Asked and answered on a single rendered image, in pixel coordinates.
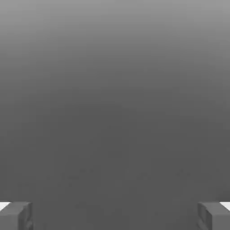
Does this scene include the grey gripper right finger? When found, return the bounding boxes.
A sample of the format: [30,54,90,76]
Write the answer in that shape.
[197,201,230,230]

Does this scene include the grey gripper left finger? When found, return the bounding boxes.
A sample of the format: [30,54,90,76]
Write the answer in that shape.
[0,201,34,230]

